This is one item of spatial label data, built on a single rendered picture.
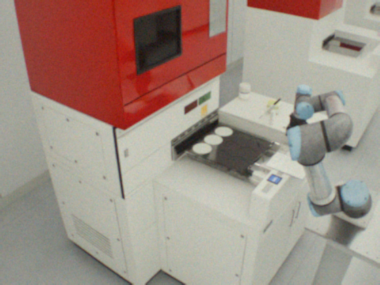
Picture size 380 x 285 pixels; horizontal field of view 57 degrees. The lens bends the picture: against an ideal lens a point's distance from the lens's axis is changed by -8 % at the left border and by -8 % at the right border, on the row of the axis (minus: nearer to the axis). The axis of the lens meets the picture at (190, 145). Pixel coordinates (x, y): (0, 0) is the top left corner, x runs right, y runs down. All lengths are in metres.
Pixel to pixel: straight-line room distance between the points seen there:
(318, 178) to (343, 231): 0.41
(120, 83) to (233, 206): 0.78
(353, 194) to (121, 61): 1.08
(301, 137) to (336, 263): 0.92
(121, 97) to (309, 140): 0.74
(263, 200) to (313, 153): 0.44
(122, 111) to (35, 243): 1.64
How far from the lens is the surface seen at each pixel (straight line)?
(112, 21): 1.43
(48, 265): 2.77
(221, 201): 1.84
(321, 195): 1.59
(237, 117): 2.25
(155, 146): 1.89
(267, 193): 1.70
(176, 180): 1.96
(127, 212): 1.93
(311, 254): 2.78
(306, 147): 1.32
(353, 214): 1.80
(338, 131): 1.32
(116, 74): 1.50
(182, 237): 2.10
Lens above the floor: 2.04
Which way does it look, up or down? 33 degrees down
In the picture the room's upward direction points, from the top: straight up
